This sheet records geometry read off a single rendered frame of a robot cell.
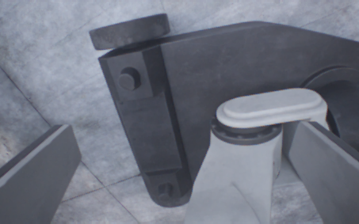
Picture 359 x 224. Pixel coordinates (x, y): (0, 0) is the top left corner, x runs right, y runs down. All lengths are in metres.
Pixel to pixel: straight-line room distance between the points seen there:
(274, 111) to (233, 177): 0.15
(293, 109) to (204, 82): 0.21
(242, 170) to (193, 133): 0.26
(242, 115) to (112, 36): 0.31
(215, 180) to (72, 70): 0.60
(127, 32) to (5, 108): 0.66
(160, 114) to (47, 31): 0.46
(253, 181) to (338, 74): 0.37
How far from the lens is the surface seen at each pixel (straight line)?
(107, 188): 1.04
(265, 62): 0.52
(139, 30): 0.46
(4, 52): 0.89
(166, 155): 0.59
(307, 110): 0.42
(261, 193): 0.31
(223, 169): 0.34
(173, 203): 0.72
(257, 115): 0.39
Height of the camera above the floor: 0.64
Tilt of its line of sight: 63 degrees down
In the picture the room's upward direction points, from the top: 177 degrees counter-clockwise
